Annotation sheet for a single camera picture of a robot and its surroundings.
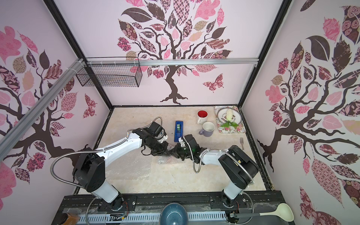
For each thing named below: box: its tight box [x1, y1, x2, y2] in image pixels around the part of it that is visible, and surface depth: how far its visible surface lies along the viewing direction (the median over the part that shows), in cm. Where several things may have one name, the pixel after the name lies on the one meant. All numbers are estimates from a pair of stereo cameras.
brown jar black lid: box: [58, 212, 81, 225], surface depth 66 cm
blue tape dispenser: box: [173, 120, 184, 143], surface depth 100 cm
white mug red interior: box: [196, 109, 209, 125], surface depth 108 cm
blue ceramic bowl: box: [159, 202, 189, 225], surface depth 69 cm
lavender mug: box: [198, 121, 216, 138], surface depth 102 cm
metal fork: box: [240, 136, 245, 151], surface depth 101 cm
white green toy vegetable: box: [220, 108, 239, 128], surface depth 109 cm
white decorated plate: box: [217, 107, 243, 125], surface depth 113 cm
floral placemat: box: [213, 105, 247, 134], surface depth 108 cm
